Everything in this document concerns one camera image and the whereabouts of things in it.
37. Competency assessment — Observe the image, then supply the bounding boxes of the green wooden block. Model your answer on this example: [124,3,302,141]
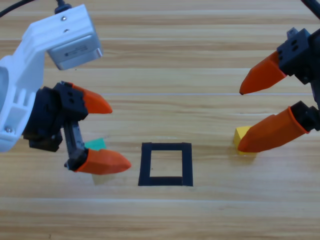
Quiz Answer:
[84,137,107,151]

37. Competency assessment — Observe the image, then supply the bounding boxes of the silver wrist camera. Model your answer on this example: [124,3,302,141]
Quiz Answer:
[46,34,105,72]

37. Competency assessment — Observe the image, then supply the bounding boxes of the thick black camera cable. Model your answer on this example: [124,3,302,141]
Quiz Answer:
[301,0,320,21]
[54,0,75,15]

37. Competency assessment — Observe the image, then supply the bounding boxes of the black tape square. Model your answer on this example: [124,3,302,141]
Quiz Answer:
[137,142,194,187]

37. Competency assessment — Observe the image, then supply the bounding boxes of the yellow wooden block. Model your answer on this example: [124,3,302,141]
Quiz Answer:
[233,125,257,156]

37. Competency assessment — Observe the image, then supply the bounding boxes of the long black arm cable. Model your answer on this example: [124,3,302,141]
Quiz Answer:
[0,0,30,18]

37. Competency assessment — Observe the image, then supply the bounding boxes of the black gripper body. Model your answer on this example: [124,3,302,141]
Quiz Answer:
[276,27,320,104]
[22,81,90,161]

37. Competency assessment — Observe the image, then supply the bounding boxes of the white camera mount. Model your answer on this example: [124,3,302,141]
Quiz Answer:
[0,3,97,154]

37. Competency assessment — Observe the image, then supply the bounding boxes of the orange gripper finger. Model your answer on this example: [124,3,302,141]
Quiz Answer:
[65,148,133,176]
[239,50,288,96]
[237,100,320,154]
[71,84,113,115]

